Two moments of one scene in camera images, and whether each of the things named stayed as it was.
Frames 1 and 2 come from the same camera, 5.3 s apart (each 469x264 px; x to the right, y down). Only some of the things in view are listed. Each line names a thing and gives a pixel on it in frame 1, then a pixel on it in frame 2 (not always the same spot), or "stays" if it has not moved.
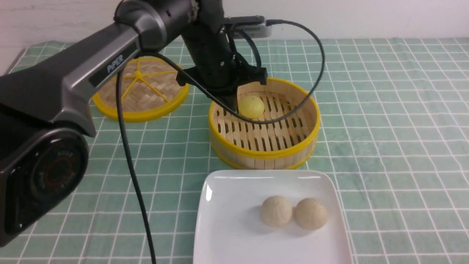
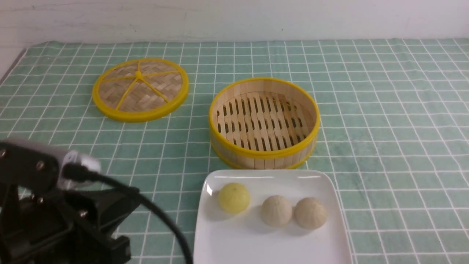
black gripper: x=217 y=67 -> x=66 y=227
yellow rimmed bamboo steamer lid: x=150 y=90 stays
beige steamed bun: x=310 y=214 stays
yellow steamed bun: x=251 y=107 -> x=234 y=197
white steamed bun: x=276 y=211 stays
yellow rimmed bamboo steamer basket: x=238 y=142 stays
